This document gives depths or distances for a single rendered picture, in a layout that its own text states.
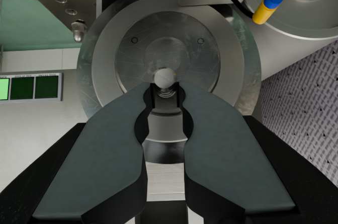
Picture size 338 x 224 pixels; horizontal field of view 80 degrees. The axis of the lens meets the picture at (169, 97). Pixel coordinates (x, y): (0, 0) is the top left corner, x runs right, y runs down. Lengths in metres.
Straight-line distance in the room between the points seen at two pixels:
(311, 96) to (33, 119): 0.55
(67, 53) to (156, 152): 3.27
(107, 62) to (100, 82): 0.02
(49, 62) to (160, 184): 3.13
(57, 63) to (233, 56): 3.30
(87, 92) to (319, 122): 0.26
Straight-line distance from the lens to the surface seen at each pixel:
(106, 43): 0.17
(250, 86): 0.17
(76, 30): 0.57
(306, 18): 0.21
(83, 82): 0.17
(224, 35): 0.17
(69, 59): 3.35
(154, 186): 0.50
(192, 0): 0.17
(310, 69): 0.31
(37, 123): 0.58
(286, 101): 0.36
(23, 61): 3.70
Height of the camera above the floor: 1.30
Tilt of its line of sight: 9 degrees down
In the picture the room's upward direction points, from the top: 178 degrees clockwise
